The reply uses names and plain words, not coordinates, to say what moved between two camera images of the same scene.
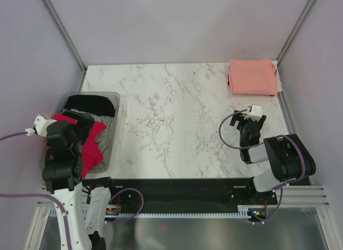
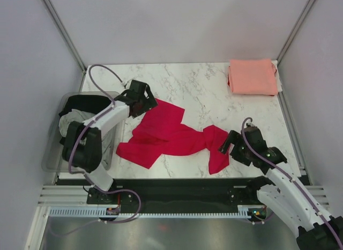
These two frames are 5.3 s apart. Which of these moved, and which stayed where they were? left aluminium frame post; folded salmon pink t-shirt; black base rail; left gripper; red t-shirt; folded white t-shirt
Moved: left gripper; red t-shirt
Stayed: left aluminium frame post; black base rail; folded salmon pink t-shirt; folded white t-shirt
